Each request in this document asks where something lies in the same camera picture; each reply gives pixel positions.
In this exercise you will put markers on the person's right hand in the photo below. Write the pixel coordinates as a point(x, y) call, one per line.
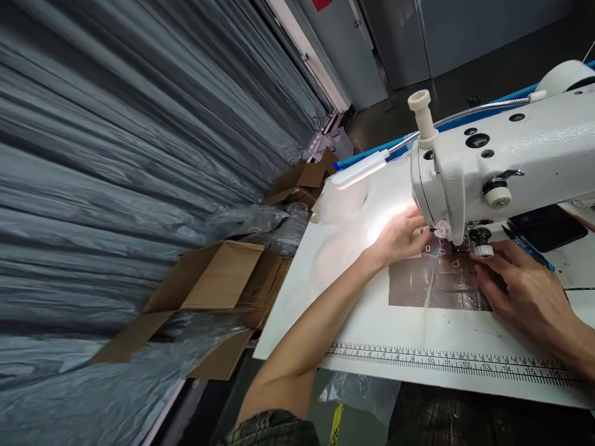
point(530, 288)

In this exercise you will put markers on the person's left hand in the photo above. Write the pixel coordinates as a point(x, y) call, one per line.
point(395, 239)

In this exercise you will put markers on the person's left fingers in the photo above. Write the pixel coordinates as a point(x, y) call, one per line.
point(418, 227)

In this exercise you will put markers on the person's right fingers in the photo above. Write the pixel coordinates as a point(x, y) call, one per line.
point(492, 278)

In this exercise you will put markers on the clear plastic pouch red prints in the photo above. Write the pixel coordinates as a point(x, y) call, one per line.
point(441, 288)

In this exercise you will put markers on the blue thread snips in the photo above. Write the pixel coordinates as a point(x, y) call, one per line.
point(530, 251)

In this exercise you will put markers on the pile of translucent white sheets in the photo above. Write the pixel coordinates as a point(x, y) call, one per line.
point(353, 204)

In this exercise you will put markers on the black smartphone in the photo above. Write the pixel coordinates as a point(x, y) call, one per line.
point(548, 228)

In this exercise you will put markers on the white gooseneck lamp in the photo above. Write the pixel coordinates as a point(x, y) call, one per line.
point(367, 167)

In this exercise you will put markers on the printed measuring tape strip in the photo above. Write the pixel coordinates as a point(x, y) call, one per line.
point(446, 363)

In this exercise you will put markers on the white sewing machine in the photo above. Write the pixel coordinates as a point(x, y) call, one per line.
point(502, 158)

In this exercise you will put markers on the small open cardboard box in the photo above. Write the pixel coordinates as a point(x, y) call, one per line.
point(302, 179)

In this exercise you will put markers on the person's legs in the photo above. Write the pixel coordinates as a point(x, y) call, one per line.
point(474, 418)

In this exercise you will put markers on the crumpled grey plastic bags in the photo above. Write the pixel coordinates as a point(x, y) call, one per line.
point(265, 227)

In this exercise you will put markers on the clear plastic bag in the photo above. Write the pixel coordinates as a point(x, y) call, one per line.
point(358, 395)

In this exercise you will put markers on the grey metal cabinet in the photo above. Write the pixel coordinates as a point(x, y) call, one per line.
point(488, 37)

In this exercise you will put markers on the large open cardboard box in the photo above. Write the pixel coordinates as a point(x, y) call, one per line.
point(218, 283)

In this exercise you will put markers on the yellow label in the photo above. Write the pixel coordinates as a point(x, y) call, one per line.
point(336, 425)

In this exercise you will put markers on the grey plastic sheeting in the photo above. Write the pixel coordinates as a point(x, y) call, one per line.
point(116, 162)

